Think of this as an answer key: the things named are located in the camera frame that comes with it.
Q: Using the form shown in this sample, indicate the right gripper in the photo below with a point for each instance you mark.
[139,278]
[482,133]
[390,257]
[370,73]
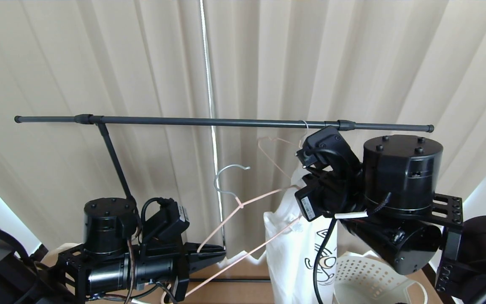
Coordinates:
[395,245]

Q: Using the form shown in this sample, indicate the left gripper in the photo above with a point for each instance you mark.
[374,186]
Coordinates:
[154,270]

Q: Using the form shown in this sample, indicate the pink clothes hanger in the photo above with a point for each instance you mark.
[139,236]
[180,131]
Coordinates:
[239,204]
[274,161]

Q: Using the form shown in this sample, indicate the white printed t-shirt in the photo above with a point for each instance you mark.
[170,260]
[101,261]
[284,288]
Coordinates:
[289,253]

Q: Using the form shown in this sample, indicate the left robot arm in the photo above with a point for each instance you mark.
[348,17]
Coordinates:
[110,228]

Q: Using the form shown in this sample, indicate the white laundry basket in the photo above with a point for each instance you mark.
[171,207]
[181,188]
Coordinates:
[365,274]

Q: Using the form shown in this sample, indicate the black clothes rack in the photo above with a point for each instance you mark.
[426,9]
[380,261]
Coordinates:
[163,121]

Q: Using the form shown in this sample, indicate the beige curtain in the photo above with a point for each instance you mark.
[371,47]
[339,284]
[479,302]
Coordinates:
[99,63]

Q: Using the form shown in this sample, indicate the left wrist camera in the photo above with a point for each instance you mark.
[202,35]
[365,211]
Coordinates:
[171,223]

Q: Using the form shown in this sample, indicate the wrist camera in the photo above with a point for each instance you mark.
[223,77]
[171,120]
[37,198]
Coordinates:
[171,223]
[331,145]

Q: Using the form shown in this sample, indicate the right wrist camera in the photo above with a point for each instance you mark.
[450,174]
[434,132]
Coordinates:
[331,145]

